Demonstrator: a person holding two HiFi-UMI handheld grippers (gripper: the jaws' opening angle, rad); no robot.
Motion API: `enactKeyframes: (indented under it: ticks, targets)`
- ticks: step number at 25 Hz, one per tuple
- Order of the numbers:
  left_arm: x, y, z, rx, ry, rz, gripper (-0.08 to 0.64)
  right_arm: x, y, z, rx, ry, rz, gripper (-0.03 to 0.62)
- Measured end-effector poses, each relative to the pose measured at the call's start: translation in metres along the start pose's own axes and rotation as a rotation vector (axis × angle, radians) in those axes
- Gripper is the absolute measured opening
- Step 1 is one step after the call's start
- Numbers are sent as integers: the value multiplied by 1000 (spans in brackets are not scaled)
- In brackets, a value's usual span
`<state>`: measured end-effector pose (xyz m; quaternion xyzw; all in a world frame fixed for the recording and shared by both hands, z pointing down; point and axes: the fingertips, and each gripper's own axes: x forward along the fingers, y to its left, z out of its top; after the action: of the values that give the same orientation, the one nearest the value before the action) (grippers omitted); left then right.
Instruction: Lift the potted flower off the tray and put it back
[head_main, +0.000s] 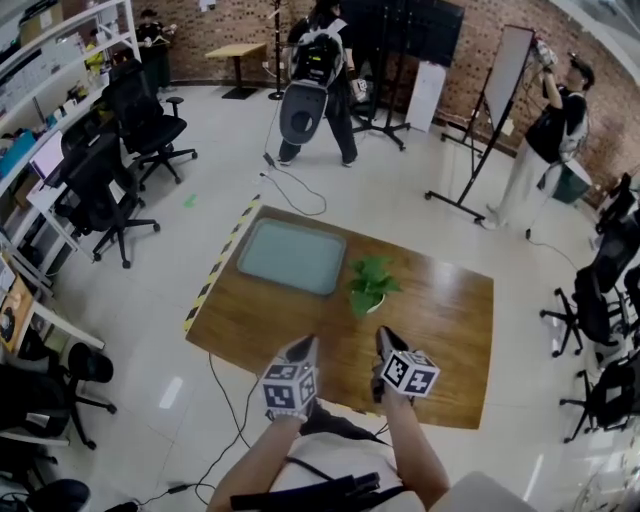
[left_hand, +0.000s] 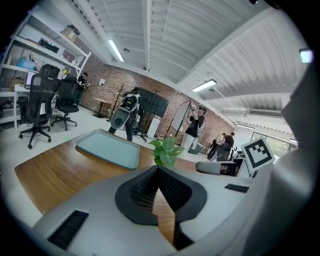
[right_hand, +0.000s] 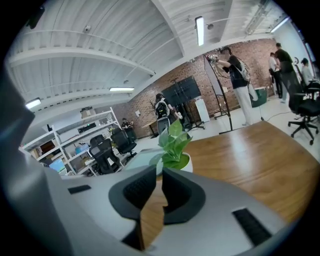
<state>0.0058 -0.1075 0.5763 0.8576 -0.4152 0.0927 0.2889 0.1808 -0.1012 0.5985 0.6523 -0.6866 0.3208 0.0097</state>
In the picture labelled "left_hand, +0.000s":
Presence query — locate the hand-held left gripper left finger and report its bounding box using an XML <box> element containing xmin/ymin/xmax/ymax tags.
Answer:
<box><xmin>114</xmin><ymin>165</ymin><xmax>160</xmax><ymax>226</ymax></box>

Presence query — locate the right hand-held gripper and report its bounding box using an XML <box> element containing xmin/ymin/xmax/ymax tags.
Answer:
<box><xmin>194</xmin><ymin>136</ymin><xmax>276</xmax><ymax>179</ymax></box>

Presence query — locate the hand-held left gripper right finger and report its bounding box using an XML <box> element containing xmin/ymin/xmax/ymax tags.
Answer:
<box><xmin>157</xmin><ymin>164</ymin><xmax>208</xmax><ymax>251</ymax></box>

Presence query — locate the green potted plant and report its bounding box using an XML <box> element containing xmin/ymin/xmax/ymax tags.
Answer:
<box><xmin>148</xmin><ymin>136</ymin><xmax>186</xmax><ymax>167</ymax></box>

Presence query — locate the grey green tray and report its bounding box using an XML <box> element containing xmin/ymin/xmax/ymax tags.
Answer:
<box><xmin>74</xmin><ymin>128</ymin><xmax>141</xmax><ymax>171</ymax></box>

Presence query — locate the white air purifier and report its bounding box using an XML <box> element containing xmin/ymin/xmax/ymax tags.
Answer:
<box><xmin>147</xmin><ymin>117</ymin><xmax>160</xmax><ymax>139</ymax></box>

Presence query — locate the whiteboard on wheeled stand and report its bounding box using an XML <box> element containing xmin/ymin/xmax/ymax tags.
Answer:
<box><xmin>164</xmin><ymin>99</ymin><xmax>192</xmax><ymax>140</ymax></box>

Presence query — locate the white black backpack rig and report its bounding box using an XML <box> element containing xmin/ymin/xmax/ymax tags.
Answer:
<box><xmin>110</xmin><ymin>94</ymin><xmax>138</xmax><ymax>131</ymax></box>

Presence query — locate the long ceiling light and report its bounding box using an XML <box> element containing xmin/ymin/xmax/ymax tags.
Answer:
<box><xmin>299</xmin><ymin>48</ymin><xmax>314</xmax><ymax>64</ymax></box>
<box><xmin>191</xmin><ymin>78</ymin><xmax>218</xmax><ymax>93</ymax></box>
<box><xmin>107</xmin><ymin>39</ymin><xmax>125</xmax><ymax>63</ymax></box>

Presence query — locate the black screen on wheeled stand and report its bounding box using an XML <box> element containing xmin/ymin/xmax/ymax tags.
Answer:
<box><xmin>136</xmin><ymin>87</ymin><xmax>170</xmax><ymax>143</ymax></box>

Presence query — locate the wooden coat rack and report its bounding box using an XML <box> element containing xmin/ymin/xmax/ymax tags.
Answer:
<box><xmin>115</xmin><ymin>83</ymin><xmax>128</xmax><ymax>119</ymax></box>

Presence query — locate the small wooden table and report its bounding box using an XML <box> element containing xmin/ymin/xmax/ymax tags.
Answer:
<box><xmin>93</xmin><ymin>96</ymin><xmax>113</xmax><ymax>118</ymax></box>

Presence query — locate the black office chair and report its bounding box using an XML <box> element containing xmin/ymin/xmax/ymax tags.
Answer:
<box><xmin>51</xmin><ymin>74</ymin><xmax>80</xmax><ymax>132</ymax></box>
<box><xmin>18</xmin><ymin>64</ymin><xmax>62</xmax><ymax>150</ymax></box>

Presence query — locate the white desk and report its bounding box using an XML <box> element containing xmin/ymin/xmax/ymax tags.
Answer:
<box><xmin>13</xmin><ymin>84</ymin><xmax>33</xmax><ymax>130</ymax></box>

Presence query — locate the open laptop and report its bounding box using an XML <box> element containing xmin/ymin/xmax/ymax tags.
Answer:
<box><xmin>24</xmin><ymin>70</ymin><xmax>38</xmax><ymax>88</ymax></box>

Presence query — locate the cardboard box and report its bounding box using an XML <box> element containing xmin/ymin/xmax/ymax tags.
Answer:
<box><xmin>9</xmin><ymin>77</ymin><xmax>26</xmax><ymax>91</ymax></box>
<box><xmin>60</xmin><ymin>24</ymin><xmax>81</xmax><ymax>42</ymax></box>

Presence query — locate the blue storage box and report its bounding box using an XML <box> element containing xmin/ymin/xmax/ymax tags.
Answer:
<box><xmin>16</xmin><ymin>56</ymin><xmax>37</xmax><ymax>72</ymax></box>

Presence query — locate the white shelving unit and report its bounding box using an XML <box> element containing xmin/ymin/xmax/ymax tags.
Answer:
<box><xmin>0</xmin><ymin>4</ymin><xmax>92</xmax><ymax>131</ymax></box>

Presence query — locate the black electronic device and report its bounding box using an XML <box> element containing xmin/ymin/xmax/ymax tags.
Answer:
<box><xmin>38</xmin><ymin>37</ymin><xmax>60</xmax><ymax>54</ymax></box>

